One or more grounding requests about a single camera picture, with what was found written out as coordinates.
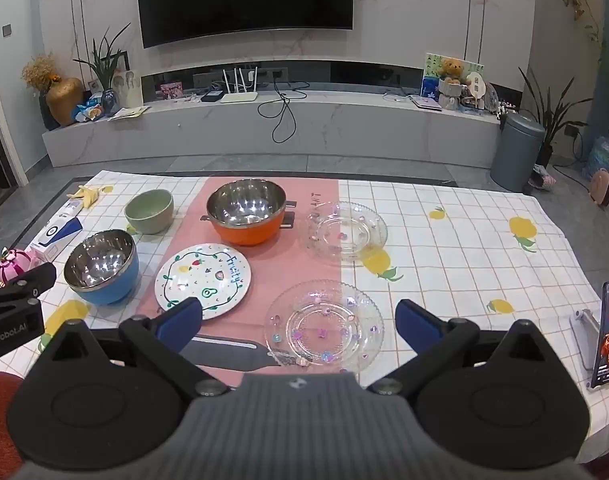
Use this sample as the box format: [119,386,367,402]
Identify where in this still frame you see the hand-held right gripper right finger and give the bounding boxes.
[367,299,561,396]

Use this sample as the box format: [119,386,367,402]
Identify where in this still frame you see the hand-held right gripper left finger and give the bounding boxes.
[48,297,230,397]

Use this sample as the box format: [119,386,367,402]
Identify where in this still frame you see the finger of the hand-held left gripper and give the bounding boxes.
[0,263,58,312]

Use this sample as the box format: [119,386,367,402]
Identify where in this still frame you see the white painted plate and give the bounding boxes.
[154,243,252,321]

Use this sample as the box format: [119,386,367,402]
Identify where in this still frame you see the blue steel bowl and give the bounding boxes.
[63,229,139,306]

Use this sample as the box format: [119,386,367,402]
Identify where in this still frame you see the large clear glass plate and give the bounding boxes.
[263,280,385,373]

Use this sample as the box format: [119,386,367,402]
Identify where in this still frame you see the green ceramic bowl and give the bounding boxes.
[124,189,175,235]

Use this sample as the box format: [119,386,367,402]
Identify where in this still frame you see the small clear glass plate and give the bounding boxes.
[304,200,388,265]

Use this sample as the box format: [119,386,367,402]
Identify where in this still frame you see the orange steel bowl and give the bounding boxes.
[200,178,298,247]

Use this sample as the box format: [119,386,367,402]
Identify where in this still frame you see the pink toy case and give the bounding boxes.
[0,247,38,286]

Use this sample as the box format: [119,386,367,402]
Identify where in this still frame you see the white and blue box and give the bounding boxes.
[25,214,84,263]

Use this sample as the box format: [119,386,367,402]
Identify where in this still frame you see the lemon print checked tablecloth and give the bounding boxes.
[0,170,609,461]

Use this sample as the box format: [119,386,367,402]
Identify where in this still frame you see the rust red plush cloth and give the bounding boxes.
[0,374,35,463]

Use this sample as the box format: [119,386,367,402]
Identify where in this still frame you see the yellow banana toy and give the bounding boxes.
[66,185,114,209]

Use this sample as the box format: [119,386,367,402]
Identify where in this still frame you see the gold vase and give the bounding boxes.
[45,76,85,127]

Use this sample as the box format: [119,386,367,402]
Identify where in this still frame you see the white phone stand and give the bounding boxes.
[572,308,603,361]

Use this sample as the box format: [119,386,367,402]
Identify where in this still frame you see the blue snack packets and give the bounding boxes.
[74,97,108,123]

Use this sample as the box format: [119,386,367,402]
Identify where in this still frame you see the dried yellow flowers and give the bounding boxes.
[22,52,60,93]

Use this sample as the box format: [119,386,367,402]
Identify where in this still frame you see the grey trash can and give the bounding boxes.
[491,112,546,193]

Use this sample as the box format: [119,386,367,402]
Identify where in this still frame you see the loose papers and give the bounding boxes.
[107,105,151,122]

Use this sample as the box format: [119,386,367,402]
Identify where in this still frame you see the white drawing card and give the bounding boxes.
[112,67,144,109]

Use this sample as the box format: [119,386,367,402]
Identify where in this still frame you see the green leafy plant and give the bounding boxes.
[73,22,132,92]

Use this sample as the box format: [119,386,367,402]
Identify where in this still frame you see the white router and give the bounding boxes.
[220,66,259,104]

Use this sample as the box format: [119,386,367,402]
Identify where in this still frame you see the white round hand fan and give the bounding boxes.
[465,71,486,107]

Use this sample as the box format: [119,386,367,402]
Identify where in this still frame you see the green and blue painting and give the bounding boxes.
[421,53,485,101]

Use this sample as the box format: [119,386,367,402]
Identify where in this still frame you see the blue water bottle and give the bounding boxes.
[585,135,609,181]

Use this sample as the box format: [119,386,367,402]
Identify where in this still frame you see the brown teddy bear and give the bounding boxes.
[437,58,466,111]

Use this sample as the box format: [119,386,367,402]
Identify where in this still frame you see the tall potted plant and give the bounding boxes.
[517,65,593,168]

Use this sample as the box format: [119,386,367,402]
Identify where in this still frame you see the black television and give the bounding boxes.
[135,0,354,50]

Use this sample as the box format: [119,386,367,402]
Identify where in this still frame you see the black cable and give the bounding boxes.
[257,82,310,143]

